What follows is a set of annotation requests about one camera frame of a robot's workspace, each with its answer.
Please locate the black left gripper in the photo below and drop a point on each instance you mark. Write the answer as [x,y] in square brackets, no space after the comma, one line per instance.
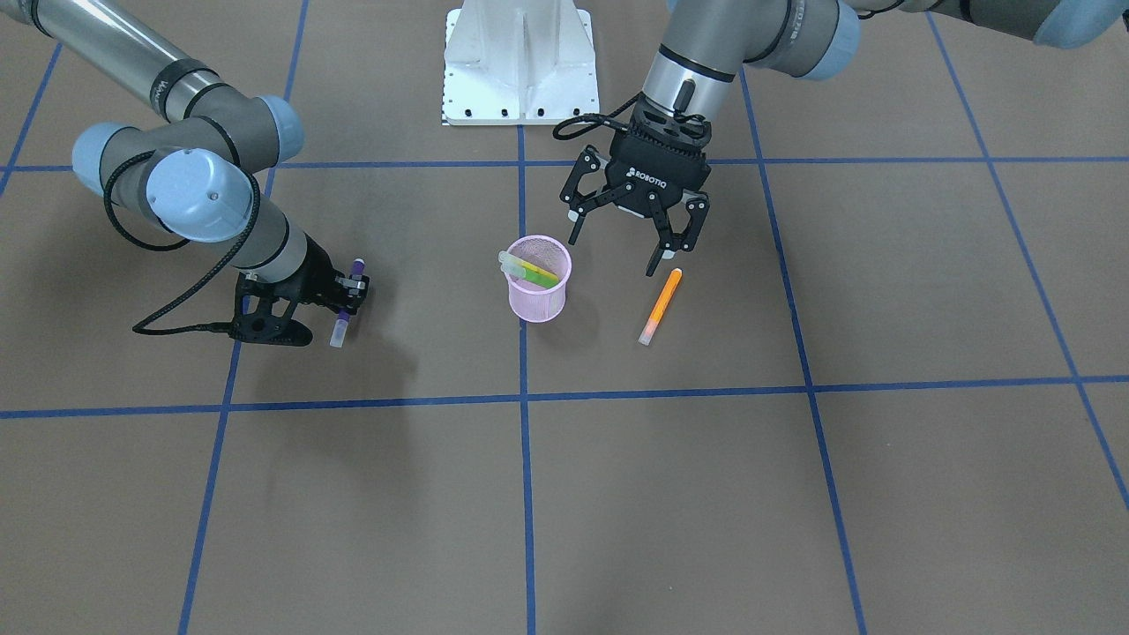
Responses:
[663,178]

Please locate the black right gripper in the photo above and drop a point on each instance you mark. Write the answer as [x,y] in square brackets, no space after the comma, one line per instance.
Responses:
[317,271]

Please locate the purple highlighter pen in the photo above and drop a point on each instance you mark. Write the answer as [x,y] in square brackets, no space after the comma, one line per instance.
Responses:
[355,285]

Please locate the orange highlighter pen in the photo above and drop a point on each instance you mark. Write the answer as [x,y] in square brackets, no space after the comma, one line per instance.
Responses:
[659,308]

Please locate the green highlighter pen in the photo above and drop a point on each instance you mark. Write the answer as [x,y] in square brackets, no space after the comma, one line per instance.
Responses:
[537,277]

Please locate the yellow highlighter pen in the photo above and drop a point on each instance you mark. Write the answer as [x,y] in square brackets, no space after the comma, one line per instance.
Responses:
[504,257]

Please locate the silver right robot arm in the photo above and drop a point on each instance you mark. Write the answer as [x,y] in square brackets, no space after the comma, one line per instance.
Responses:
[192,180]

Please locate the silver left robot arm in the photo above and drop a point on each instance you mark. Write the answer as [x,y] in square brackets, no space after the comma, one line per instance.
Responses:
[706,43]

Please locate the pink mesh pen holder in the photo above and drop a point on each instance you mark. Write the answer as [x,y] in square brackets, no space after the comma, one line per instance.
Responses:
[539,305]

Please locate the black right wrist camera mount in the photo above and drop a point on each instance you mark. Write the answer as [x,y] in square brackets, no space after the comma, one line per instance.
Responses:
[264,312]

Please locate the white pedestal column base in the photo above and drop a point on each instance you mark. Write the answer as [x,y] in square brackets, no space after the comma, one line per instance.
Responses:
[518,63]

